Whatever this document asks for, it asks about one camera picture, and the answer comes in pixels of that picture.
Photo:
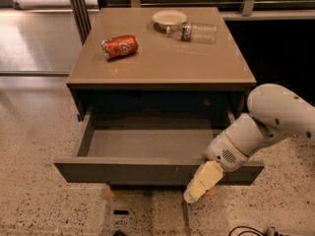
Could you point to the clear plastic bottle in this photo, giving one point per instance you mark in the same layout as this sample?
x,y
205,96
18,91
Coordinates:
x,y
193,32

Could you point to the blue tape piece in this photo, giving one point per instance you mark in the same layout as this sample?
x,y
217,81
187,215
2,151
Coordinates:
x,y
79,118

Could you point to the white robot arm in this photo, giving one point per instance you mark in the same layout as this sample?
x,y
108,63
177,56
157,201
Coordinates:
x,y
274,113

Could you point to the dark metal post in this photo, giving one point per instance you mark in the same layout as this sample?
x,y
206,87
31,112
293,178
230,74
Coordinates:
x,y
81,16

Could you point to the grey drawer cabinet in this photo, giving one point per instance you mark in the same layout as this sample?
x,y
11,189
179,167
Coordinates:
x,y
164,74

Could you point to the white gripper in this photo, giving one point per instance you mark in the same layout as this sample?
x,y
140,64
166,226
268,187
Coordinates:
x,y
223,151

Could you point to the red soda can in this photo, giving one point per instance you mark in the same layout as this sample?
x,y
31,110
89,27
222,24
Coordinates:
x,y
120,46

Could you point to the grey top drawer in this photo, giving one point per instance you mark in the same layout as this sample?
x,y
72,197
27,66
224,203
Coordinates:
x,y
146,148

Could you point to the white shallow bowl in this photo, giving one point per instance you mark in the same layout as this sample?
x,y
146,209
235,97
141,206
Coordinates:
x,y
166,18

